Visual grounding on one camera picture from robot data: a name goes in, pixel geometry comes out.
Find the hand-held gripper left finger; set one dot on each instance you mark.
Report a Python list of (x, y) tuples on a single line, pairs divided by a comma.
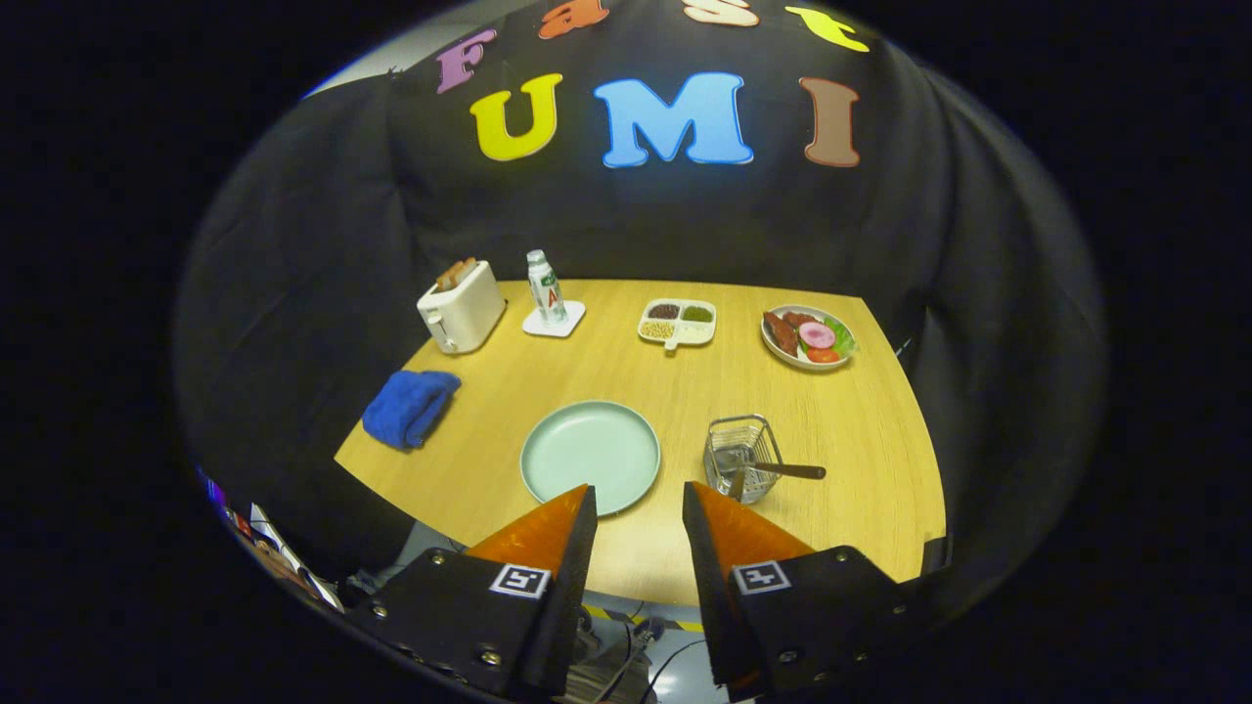
[(567, 587)]

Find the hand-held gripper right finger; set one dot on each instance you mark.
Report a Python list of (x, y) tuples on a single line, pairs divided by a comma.
[(709, 587)]

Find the light green plate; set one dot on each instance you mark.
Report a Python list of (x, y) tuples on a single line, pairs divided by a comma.
[(587, 450)]

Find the white food plate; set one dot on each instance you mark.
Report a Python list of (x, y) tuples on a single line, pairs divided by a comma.
[(792, 362)]

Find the blue folded towel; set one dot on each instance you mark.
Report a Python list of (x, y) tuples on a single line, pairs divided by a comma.
[(406, 406)]

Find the white divided dish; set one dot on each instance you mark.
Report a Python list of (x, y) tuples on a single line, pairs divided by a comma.
[(696, 335)]

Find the red tomato slice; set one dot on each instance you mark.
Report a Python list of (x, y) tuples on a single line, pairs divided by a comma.
[(824, 355)]

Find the yellow beans pile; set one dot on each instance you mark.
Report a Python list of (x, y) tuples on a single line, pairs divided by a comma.
[(657, 330)]

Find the large brown sausage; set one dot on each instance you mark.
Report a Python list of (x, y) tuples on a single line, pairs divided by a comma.
[(780, 332)]

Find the white square coaster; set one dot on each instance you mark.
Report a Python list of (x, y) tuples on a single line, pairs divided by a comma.
[(572, 315)]

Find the pink ham slice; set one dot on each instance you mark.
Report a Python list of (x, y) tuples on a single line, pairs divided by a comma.
[(817, 335)]

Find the green beans pile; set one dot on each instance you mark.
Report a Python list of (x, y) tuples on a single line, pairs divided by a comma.
[(696, 313)]

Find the dark red beans pile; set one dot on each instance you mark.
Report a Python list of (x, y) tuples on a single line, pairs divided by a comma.
[(663, 311)]

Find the green lettuce leaf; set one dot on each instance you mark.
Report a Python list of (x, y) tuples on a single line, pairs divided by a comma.
[(841, 337)]

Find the small brown sausage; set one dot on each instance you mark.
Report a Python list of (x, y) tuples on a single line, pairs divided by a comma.
[(800, 318)]

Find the white toaster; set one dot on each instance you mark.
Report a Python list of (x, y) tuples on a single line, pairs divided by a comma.
[(469, 313)]

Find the clear water bottle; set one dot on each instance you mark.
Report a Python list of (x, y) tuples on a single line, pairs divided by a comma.
[(546, 288)]

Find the brown toast slices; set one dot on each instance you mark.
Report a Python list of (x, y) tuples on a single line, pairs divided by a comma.
[(456, 274)]

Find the laptop screen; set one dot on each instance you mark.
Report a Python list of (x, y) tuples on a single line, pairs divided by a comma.
[(230, 513)]

